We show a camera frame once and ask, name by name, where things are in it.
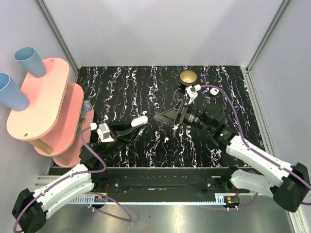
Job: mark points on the small white square case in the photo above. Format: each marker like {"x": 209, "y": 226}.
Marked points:
{"x": 214, "y": 91}

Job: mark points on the blue cup rear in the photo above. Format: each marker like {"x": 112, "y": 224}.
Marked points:
{"x": 29, "y": 59}

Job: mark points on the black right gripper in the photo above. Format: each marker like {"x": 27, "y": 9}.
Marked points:
{"x": 169, "y": 116}

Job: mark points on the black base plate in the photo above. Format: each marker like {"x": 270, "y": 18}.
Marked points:
{"x": 223, "y": 180}

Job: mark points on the white oval charging case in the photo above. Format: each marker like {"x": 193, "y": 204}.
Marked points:
{"x": 141, "y": 120}

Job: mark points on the blue cup front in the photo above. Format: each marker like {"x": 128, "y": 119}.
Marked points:
{"x": 11, "y": 95}

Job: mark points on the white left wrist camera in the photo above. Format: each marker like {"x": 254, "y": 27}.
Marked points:
{"x": 103, "y": 132}

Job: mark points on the gold bowl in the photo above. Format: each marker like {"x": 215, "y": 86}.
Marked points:
{"x": 188, "y": 77}

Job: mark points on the blue cup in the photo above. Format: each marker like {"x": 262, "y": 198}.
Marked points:
{"x": 29, "y": 59}
{"x": 11, "y": 95}

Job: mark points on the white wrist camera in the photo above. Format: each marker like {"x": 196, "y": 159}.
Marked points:
{"x": 103, "y": 132}
{"x": 192, "y": 92}

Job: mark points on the black marbled mat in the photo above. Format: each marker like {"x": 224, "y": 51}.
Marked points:
{"x": 122, "y": 93}

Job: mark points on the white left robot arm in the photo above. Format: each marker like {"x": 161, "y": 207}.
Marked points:
{"x": 32, "y": 209}

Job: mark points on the pink two-tier shelf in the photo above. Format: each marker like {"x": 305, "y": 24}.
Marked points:
{"x": 50, "y": 122}

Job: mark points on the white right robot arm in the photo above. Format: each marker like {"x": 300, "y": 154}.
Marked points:
{"x": 285, "y": 183}

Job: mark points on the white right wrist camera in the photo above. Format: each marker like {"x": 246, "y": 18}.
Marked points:
{"x": 192, "y": 92}

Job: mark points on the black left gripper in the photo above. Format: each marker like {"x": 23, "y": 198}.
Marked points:
{"x": 112, "y": 133}

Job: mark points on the blue ring object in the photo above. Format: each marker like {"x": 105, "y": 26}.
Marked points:
{"x": 86, "y": 107}

